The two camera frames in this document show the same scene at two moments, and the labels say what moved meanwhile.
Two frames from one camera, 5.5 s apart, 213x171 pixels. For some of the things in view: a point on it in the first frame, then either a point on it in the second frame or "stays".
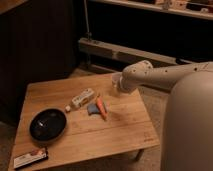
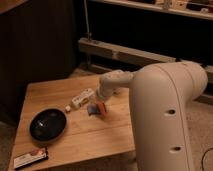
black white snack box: x=37 y=155 stays
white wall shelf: x=194 y=8 stays
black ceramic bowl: x=48 y=124 stays
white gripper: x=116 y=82 -> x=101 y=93
